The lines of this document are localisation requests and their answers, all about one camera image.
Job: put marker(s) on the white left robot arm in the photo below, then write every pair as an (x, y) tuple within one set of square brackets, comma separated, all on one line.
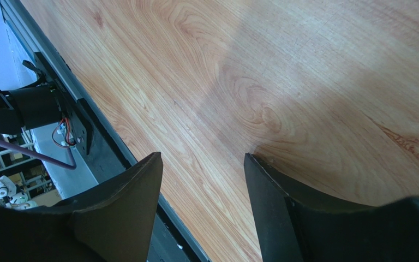
[(32, 106)]

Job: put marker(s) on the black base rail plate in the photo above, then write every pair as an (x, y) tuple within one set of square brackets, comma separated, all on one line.
[(100, 147)]

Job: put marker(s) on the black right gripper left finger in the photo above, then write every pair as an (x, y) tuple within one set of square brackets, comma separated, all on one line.
[(112, 221)]

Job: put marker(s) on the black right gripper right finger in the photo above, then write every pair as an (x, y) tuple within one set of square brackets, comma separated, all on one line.
[(295, 222)]

